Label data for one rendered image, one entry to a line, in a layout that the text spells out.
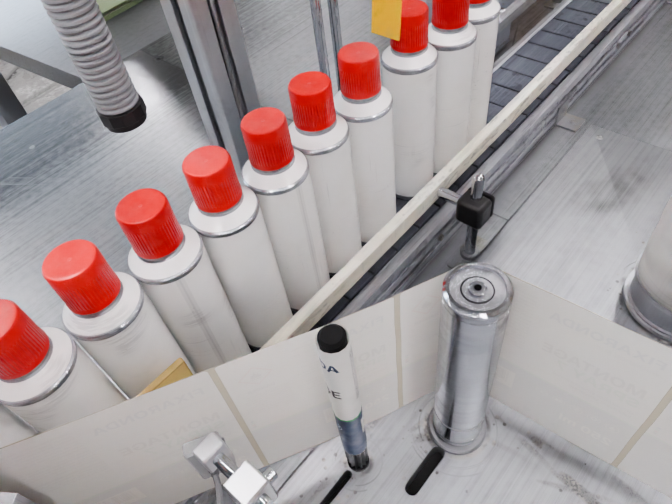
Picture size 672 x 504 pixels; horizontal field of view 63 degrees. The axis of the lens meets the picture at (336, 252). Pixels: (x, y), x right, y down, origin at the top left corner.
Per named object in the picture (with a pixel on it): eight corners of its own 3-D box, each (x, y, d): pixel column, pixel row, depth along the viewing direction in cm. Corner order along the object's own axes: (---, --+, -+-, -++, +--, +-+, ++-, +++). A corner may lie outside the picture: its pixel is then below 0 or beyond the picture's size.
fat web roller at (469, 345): (465, 467, 41) (493, 338, 27) (416, 431, 44) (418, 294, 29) (497, 422, 43) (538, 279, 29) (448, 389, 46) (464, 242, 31)
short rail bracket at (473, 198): (473, 269, 60) (484, 189, 50) (450, 257, 61) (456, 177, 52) (489, 251, 61) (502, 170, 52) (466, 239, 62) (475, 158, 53)
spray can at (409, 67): (405, 207, 60) (402, 29, 44) (378, 182, 63) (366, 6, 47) (442, 187, 61) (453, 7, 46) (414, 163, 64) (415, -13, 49)
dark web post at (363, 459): (360, 477, 42) (333, 355, 28) (342, 463, 43) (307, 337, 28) (374, 459, 43) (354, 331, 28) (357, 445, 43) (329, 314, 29)
